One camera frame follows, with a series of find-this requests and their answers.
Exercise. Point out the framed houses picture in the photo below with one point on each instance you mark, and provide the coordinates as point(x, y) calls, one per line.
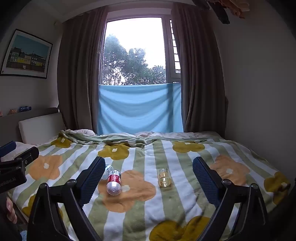
point(26, 54)

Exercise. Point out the white window frame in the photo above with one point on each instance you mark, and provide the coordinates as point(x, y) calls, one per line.
point(170, 46)

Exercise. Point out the peach artificial flower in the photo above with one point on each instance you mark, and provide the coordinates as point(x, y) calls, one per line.
point(233, 7)

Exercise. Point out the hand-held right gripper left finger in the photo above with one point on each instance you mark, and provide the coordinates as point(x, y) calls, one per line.
point(92, 179)

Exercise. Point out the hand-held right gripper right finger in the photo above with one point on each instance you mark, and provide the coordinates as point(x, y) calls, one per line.
point(205, 180)

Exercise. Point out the person's left hand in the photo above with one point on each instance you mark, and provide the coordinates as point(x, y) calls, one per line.
point(11, 209)

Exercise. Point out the small orange figurine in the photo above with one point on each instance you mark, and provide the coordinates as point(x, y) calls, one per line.
point(13, 111)

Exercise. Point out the brown curtain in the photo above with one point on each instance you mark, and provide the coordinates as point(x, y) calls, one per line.
point(79, 76)
point(198, 74)

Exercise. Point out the flower striped blanket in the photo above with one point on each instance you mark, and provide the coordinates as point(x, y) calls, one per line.
point(150, 208)

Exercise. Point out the small clear bottle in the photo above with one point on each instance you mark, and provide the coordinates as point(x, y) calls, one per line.
point(107, 172)

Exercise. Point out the crumpled white bed sheet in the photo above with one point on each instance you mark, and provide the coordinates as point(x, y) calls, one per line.
point(161, 134)

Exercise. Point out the light blue cloth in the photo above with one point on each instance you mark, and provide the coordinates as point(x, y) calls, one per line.
point(138, 109)

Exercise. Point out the dark hanging object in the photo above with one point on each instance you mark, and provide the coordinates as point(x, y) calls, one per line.
point(220, 11)

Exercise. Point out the clear bottle with red label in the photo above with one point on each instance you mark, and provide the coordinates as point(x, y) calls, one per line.
point(114, 184)

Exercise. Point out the clear yellowish cup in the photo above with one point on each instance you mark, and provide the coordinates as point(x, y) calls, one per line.
point(164, 178)

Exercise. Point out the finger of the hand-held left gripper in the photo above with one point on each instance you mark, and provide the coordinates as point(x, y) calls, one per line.
point(24, 157)
point(7, 148)

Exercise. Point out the blue plastic bottle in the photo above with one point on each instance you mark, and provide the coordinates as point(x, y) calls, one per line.
point(24, 109)

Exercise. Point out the white pillow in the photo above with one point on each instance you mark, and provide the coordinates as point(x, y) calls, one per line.
point(40, 126)

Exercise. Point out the brown bed headboard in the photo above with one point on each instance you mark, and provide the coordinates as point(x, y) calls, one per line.
point(30, 113)

